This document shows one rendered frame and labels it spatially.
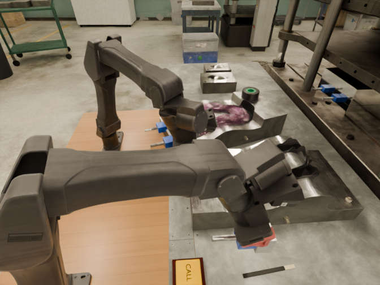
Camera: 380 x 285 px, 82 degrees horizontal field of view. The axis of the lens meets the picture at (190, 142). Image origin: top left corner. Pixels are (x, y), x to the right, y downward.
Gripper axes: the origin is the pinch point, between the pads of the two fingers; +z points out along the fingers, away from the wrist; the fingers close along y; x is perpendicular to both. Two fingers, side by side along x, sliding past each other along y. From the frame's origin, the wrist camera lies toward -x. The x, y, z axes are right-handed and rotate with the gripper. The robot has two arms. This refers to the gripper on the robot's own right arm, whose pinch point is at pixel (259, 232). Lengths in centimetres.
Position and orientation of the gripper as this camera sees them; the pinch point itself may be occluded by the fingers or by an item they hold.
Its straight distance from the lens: 54.2
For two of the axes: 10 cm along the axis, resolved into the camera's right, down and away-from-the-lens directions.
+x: -8.8, 4.0, 2.4
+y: -0.7, -6.3, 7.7
